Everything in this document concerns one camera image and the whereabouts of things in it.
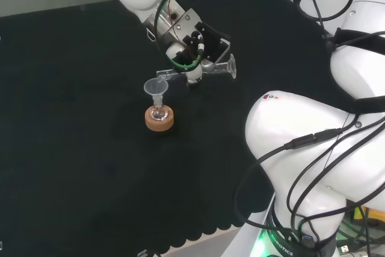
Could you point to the blue usb connector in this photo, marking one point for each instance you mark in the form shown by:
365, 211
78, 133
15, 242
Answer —
307, 239

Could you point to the silver usb plug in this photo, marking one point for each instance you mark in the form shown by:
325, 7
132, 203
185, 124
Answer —
345, 248

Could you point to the clear plastic funnel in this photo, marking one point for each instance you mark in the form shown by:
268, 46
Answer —
155, 87

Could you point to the black cloth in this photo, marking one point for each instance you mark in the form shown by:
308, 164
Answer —
75, 118

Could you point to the clear round-bottom flask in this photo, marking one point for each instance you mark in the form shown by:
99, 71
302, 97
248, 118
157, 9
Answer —
159, 114

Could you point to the clear graduated cylinder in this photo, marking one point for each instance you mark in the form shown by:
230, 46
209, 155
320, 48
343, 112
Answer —
224, 66

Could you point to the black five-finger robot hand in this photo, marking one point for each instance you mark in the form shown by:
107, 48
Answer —
210, 41

